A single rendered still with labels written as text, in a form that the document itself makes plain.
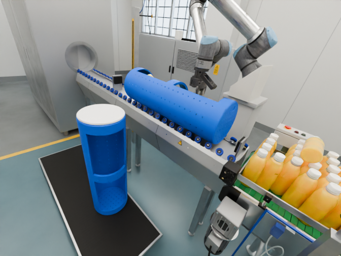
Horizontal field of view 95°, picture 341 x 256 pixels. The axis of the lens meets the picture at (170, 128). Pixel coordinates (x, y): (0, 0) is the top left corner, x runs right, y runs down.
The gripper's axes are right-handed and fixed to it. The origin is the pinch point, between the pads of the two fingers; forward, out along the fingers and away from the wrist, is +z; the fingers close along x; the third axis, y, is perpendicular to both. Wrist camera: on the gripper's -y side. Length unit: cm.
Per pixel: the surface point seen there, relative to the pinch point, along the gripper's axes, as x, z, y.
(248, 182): 21, 19, -48
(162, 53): -146, -1, 185
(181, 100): 12.3, -0.9, 4.4
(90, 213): 66, 101, 39
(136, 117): 14, 29, 48
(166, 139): 14.5, 31.7, 11.0
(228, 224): 36, 33, -49
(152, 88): 12.4, -0.9, 31.3
